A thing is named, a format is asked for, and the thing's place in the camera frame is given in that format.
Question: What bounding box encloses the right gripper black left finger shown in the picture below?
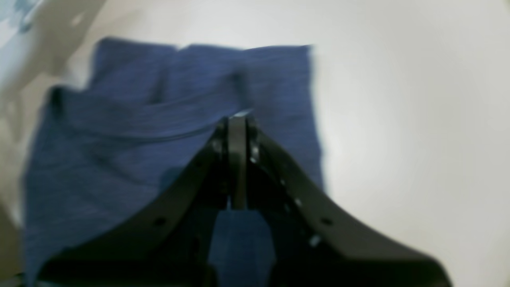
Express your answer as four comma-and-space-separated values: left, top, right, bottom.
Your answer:
37, 118, 228, 287

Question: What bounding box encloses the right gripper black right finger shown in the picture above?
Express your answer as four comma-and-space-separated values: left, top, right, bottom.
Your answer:
246, 117, 452, 287

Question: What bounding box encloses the dark blue printed t-shirt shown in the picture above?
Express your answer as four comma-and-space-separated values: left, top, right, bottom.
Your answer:
23, 38, 324, 287

